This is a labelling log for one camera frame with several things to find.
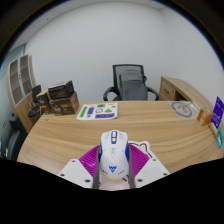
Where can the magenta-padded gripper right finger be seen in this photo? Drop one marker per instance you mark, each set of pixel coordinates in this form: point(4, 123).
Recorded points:
point(151, 170)

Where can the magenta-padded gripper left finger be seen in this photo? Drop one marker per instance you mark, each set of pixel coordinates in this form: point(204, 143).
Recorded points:
point(75, 171)

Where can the white blue yellow computer mouse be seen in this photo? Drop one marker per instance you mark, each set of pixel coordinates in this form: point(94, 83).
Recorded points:
point(114, 155)

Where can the white sticker sheet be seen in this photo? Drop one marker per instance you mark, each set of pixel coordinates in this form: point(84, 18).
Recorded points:
point(96, 111)

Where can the wide brown cardboard box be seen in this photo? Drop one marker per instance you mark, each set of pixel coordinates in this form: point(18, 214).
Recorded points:
point(65, 106)

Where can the round grey pad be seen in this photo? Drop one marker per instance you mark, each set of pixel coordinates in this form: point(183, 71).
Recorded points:
point(182, 109)

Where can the black armchair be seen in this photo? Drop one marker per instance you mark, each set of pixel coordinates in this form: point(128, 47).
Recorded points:
point(11, 140)

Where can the small wooden box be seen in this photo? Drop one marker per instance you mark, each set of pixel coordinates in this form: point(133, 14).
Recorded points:
point(204, 117)

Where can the small teal object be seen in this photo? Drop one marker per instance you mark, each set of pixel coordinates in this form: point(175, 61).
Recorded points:
point(219, 137)

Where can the black cardboard box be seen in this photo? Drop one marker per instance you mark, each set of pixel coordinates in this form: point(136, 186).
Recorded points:
point(60, 89)

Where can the black visitor chair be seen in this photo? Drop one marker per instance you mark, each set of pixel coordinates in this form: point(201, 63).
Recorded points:
point(35, 96)

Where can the wooden side desk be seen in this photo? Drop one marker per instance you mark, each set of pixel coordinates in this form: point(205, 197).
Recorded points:
point(176, 88)

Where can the grey backpack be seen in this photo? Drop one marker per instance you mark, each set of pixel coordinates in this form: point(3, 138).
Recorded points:
point(132, 85)

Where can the wooden shelf unit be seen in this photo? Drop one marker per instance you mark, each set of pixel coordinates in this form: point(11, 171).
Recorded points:
point(18, 86)

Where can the black mesh office chair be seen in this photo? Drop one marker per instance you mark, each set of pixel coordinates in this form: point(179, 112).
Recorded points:
point(116, 71)

